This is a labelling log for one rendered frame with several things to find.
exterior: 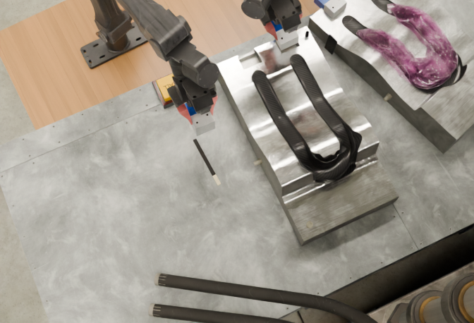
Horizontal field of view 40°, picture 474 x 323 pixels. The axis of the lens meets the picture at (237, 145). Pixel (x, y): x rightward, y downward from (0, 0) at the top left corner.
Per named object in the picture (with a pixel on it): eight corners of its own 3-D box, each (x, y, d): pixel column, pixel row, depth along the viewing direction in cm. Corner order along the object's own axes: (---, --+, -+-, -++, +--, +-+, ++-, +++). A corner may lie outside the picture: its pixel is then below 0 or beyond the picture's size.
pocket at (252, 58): (236, 61, 169) (235, 55, 166) (254, 53, 170) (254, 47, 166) (243, 76, 168) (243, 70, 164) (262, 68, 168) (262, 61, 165)
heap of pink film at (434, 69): (349, 37, 170) (354, 22, 163) (396, -2, 174) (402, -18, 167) (422, 104, 164) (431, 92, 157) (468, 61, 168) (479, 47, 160)
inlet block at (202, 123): (175, 91, 160) (173, 82, 155) (193, 83, 161) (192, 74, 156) (196, 136, 157) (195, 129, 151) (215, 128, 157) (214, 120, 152)
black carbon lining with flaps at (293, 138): (247, 77, 166) (247, 61, 157) (302, 53, 168) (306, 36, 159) (309, 196, 155) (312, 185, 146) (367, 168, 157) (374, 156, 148)
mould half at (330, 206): (217, 79, 173) (215, 56, 161) (303, 41, 177) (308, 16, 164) (301, 246, 158) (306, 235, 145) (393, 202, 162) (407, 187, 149)
